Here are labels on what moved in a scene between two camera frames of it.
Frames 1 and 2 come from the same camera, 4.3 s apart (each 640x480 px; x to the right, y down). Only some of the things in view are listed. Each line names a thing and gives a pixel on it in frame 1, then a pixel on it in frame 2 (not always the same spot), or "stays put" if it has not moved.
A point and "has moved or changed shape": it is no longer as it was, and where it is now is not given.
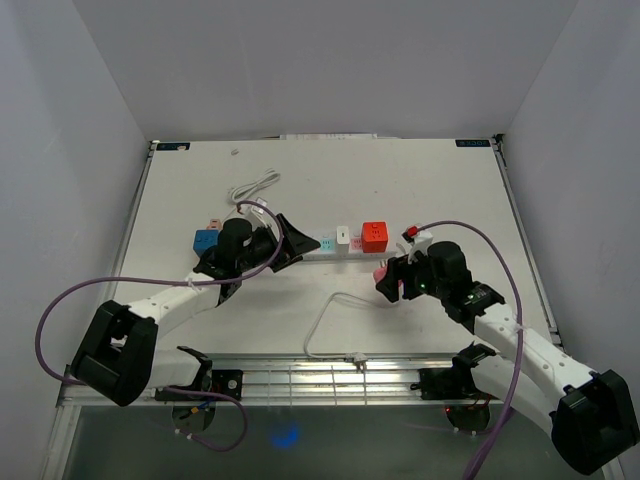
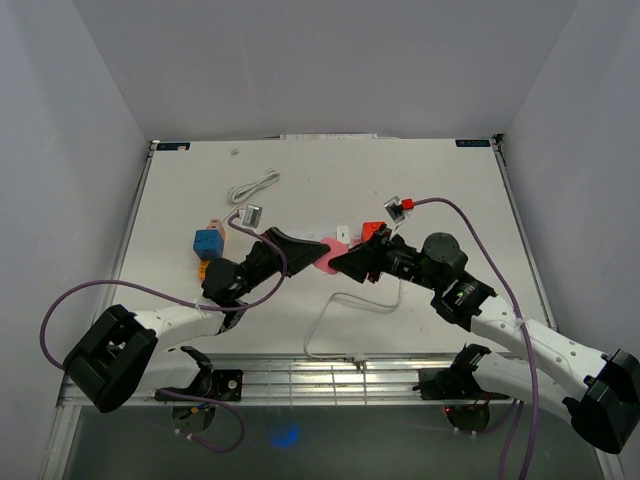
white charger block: [343, 235] stays put
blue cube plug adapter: [204, 239] stays put
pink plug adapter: [380, 273] has moved or changed shape
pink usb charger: [215, 224] stays put
